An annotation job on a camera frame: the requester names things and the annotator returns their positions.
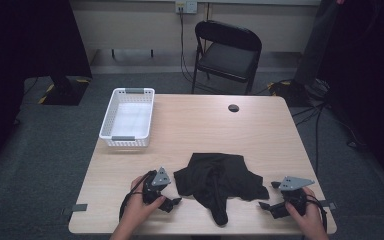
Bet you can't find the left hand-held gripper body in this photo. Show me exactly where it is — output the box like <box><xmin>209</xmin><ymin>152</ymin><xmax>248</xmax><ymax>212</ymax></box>
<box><xmin>142</xmin><ymin>166</ymin><xmax>172</xmax><ymax>205</ymax></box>

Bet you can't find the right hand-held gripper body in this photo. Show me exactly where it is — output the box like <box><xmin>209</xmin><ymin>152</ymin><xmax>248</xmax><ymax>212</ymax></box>
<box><xmin>278</xmin><ymin>175</ymin><xmax>315</xmax><ymax>216</ymax></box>

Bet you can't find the black t-shirt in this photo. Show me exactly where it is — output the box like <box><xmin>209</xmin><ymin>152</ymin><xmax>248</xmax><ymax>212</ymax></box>
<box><xmin>173</xmin><ymin>152</ymin><xmax>270</xmax><ymax>227</ymax></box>

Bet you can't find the person's left hand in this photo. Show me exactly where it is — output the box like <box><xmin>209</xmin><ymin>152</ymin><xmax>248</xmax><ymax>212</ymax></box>
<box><xmin>121</xmin><ymin>175</ymin><xmax>167</xmax><ymax>228</ymax></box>

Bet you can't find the person's right hand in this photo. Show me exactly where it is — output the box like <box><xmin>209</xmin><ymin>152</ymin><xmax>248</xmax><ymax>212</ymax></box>
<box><xmin>284</xmin><ymin>186</ymin><xmax>328</xmax><ymax>231</ymax></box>

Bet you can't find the grey tape strip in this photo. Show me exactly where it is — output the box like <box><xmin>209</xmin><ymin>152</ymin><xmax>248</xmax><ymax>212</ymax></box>
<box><xmin>319</xmin><ymin>199</ymin><xmax>337</xmax><ymax>211</ymax></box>
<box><xmin>62</xmin><ymin>203</ymin><xmax>89</xmax><ymax>216</ymax></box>

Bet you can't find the white plastic basket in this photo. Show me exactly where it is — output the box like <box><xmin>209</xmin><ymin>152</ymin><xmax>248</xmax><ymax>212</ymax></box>
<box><xmin>98</xmin><ymin>87</ymin><xmax>156</xmax><ymax>148</ymax></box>

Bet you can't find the black floor base yellow tape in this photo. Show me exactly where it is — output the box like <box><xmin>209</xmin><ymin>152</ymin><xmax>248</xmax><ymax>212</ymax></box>
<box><xmin>267</xmin><ymin>79</ymin><xmax>314</xmax><ymax>108</ymax></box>

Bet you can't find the black stand base yellow tape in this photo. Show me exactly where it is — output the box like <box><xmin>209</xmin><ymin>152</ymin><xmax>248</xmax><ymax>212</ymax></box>
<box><xmin>38</xmin><ymin>75</ymin><xmax>92</xmax><ymax>107</ymax></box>

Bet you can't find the black folding chair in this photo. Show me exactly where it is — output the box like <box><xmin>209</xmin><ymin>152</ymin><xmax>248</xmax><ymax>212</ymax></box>
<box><xmin>190</xmin><ymin>20</ymin><xmax>263</xmax><ymax>96</ymax></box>

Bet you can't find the dark curtain with grey edge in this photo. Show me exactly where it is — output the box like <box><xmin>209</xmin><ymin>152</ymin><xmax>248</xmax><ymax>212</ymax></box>
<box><xmin>293</xmin><ymin>0</ymin><xmax>384</xmax><ymax>201</ymax></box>

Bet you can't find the black curtain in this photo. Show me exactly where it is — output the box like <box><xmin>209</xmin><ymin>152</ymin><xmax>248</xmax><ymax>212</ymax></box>
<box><xmin>0</xmin><ymin>0</ymin><xmax>93</xmax><ymax>177</ymax></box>

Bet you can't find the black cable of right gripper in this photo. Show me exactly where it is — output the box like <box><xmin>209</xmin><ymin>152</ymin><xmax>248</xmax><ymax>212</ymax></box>
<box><xmin>306</xmin><ymin>194</ymin><xmax>329</xmax><ymax>232</ymax></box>

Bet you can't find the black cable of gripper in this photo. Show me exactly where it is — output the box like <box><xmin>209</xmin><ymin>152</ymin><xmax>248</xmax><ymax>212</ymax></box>
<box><xmin>306</xmin><ymin>194</ymin><xmax>329</xmax><ymax>232</ymax></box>
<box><xmin>118</xmin><ymin>170</ymin><xmax>157</xmax><ymax>222</ymax></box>

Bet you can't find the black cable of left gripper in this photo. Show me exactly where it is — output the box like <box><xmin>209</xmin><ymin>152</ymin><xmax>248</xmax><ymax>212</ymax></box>
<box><xmin>118</xmin><ymin>170</ymin><xmax>157</xmax><ymax>222</ymax></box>

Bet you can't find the black floor cable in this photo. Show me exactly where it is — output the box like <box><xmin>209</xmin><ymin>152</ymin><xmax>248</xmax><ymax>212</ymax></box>
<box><xmin>291</xmin><ymin>101</ymin><xmax>329</xmax><ymax>177</ymax></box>

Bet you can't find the black cable from wall socket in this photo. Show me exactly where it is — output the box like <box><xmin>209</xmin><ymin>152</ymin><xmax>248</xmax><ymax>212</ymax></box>
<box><xmin>178</xmin><ymin>7</ymin><xmax>221</xmax><ymax>95</ymax></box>

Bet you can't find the white wall socket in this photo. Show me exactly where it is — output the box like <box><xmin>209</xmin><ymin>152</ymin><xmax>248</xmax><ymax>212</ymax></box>
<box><xmin>175</xmin><ymin>0</ymin><xmax>198</xmax><ymax>15</ymax></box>

